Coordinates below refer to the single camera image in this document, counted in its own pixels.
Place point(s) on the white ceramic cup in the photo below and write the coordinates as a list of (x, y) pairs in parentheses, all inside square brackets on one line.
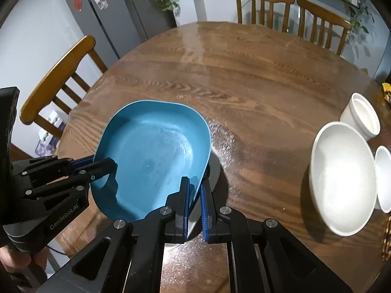
[(363, 119)]

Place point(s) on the beaded wooden trivet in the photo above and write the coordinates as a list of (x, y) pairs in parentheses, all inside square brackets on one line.
[(387, 238)]

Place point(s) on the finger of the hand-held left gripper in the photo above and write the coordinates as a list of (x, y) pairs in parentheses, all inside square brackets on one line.
[(97, 169), (61, 164)]

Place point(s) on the yellow snack packet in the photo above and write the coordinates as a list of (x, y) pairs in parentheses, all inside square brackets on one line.
[(387, 93)]

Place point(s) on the large white bowl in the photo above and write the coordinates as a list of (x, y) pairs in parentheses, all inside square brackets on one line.
[(342, 183)]

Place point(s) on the small white bowl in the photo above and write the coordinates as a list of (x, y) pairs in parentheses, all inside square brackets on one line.
[(385, 180)]

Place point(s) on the trailing vine plant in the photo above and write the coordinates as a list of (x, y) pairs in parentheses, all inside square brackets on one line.
[(362, 18)]

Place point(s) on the red fridge sticker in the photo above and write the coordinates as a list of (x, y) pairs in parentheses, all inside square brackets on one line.
[(79, 4)]

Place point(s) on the person's left hand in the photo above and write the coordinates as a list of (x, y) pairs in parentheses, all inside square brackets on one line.
[(16, 259)]

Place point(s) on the purple printed package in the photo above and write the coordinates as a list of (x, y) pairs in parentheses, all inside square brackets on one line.
[(45, 146)]

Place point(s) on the grey refrigerator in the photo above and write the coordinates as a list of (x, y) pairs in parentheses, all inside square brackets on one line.
[(128, 15)]

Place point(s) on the blue square plate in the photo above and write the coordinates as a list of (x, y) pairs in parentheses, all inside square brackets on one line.
[(146, 158)]

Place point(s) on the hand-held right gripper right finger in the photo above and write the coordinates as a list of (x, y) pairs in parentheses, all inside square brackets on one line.
[(205, 215)]

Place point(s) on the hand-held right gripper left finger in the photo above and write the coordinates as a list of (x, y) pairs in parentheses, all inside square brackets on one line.
[(184, 210)]

